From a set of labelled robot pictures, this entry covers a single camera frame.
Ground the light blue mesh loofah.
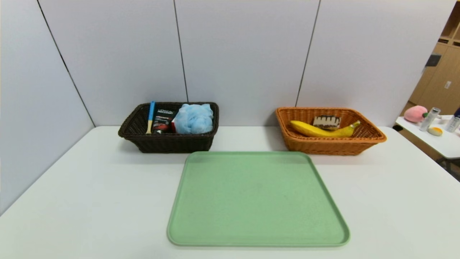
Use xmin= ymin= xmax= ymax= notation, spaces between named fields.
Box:
xmin=174 ymin=104 xmax=214 ymax=135

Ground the black cosmetic tube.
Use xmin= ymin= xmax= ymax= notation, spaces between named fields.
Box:
xmin=152 ymin=108 xmax=176 ymax=135

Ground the yellow spoon with blue handle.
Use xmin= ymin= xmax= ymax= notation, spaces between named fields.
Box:
xmin=146 ymin=101 xmax=156 ymax=135

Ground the yellow banana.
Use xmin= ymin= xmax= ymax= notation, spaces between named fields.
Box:
xmin=290 ymin=120 xmax=361 ymax=138

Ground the chocolate blueberry cake slice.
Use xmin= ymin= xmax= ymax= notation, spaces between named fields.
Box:
xmin=313 ymin=115 xmax=341 ymax=130

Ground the dark brown wicker basket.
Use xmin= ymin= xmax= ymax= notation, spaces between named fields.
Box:
xmin=118 ymin=102 xmax=220 ymax=154

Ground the orange wicker basket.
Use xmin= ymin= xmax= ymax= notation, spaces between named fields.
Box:
xmin=275 ymin=107 xmax=387 ymax=156

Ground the light green plastic tray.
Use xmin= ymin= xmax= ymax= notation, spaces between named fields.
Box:
xmin=167 ymin=151 xmax=351 ymax=247

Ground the pink plush peach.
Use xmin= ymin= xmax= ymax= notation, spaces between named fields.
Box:
xmin=404 ymin=105 xmax=428 ymax=123

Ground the clear bottle with grey cap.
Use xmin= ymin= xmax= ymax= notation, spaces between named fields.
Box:
xmin=420 ymin=107 xmax=441 ymax=132

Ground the white side table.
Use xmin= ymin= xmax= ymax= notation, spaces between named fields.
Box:
xmin=395 ymin=114 xmax=460 ymax=180

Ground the wooden cabinet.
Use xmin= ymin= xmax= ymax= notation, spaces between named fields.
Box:
xmin=410 ymin=4 xmax=460 ymax=115

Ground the clear bottle with blue cap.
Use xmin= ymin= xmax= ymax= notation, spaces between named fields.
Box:
xmin=447 ymin=108 xmax=460 ymax=133

